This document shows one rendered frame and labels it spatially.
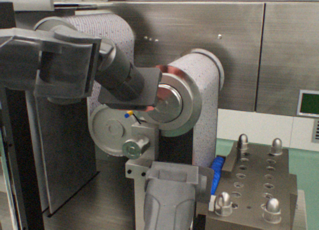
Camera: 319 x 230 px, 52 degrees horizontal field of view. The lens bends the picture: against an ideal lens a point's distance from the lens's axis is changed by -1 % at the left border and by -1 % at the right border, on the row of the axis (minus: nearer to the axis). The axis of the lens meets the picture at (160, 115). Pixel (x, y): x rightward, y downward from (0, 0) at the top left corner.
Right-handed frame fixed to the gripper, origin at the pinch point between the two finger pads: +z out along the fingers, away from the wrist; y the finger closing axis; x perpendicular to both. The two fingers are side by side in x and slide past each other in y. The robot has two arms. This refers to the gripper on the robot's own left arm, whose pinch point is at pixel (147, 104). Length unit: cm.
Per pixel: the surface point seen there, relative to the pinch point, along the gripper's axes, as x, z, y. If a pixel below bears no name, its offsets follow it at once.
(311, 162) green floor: 51, 283, 50
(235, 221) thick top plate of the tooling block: -18.1, 15.1, 16.4
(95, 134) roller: -4.6, 8.6, -15.2
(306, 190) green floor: 18, 238, 44
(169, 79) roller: 5.4, 0.3, 3.3
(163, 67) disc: 7.6, -0.6, 2.0
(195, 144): -4.7, 9.4, 7.6
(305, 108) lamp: 13.7, 35.6, 29.2
